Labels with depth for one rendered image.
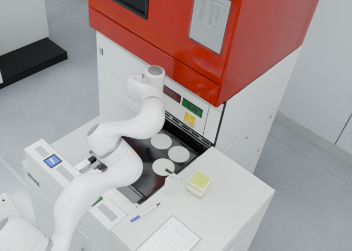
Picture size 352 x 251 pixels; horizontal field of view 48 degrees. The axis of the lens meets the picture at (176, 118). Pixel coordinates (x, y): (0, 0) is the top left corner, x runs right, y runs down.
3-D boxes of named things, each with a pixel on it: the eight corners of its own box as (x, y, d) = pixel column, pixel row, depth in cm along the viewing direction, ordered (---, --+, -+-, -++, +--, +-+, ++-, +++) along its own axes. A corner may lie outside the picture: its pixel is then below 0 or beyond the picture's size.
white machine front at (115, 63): (101, 83, 229) (99, 21, 202) (210, 162, 194) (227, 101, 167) (97, 85, 227) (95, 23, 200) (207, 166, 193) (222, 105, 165)
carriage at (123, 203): (85, 165, 181) (85, 161, 179) (141, 215, 166) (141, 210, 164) (70, 174, 176) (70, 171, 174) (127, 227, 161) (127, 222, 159)
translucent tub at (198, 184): (194, 179, 168) (196, 169, 163) (209, 188, 165) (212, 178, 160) (185, 191, 163) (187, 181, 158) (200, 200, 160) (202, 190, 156)
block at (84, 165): (86, 162, 179) (85, 157, 177) (90, 166, 177) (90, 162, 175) (71, 172, 174) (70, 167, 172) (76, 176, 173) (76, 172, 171)
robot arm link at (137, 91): (119, 117, 144) (126, 88, 171) (163, 121, 145) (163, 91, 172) (121, 94, 140) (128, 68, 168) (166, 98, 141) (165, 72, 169)
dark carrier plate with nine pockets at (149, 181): (146, 117, 202) (146, 117, 201) (197, 155, 187) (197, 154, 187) (92, 152, 182) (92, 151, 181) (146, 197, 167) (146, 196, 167)
